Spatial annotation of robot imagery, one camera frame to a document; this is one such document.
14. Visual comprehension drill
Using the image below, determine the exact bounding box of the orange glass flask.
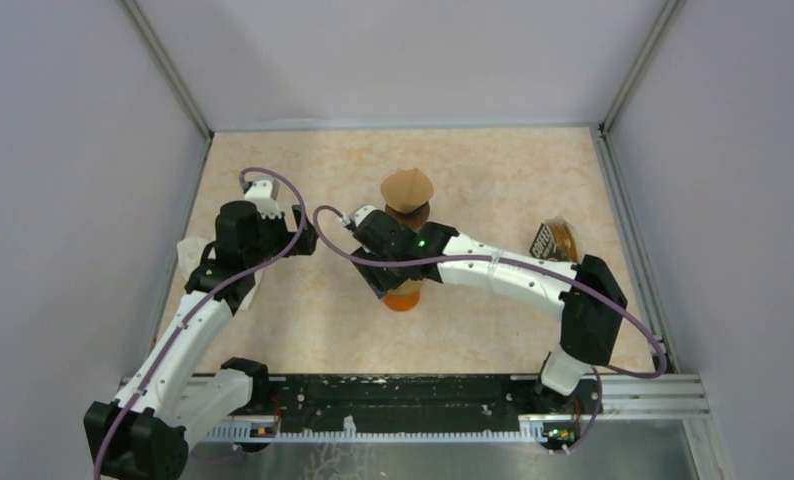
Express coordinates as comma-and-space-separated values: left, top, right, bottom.
381, 290, 421, 312

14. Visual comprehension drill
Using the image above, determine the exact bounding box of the left aluminium frame post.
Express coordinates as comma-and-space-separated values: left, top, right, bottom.
117, 0, 214, 142

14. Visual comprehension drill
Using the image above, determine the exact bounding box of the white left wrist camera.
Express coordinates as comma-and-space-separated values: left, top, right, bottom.
243, 177, 284, 220

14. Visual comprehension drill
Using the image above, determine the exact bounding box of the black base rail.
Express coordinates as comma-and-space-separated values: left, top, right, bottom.
187, 374, 710, 447

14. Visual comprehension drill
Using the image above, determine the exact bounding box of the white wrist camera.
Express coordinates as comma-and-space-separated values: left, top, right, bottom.
243, 177, 284, 220
340, 205, 377, 231

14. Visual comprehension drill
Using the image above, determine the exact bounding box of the aluminium corner frame post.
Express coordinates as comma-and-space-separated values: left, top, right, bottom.
600, 0, 686, 136

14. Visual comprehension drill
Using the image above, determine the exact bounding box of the coffee filter box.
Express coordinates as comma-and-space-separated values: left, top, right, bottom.
528, 216, 583, 263

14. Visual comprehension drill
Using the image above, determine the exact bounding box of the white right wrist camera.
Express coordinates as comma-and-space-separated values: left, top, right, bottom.
340, 205, 377, 231

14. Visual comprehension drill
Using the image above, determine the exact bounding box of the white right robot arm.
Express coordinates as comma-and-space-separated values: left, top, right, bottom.
347, 207, 628, 412

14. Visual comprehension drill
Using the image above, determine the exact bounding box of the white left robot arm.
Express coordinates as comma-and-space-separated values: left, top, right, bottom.
83, 200, 317, 479

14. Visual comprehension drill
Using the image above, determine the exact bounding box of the brown paper coffee filter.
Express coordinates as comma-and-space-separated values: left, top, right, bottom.
380, 168, 434, 213

